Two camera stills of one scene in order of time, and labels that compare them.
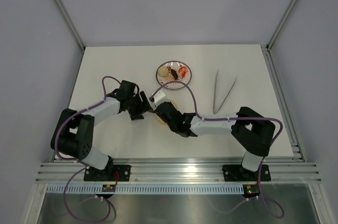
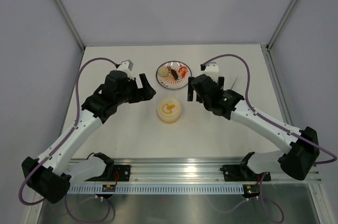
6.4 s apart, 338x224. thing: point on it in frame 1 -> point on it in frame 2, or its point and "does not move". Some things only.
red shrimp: x=183 y=70 does not move
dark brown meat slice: x=174 y=74 does not move
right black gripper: x=169 y=103 -> x=190 y=90
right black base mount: x=237 y=173 does not move
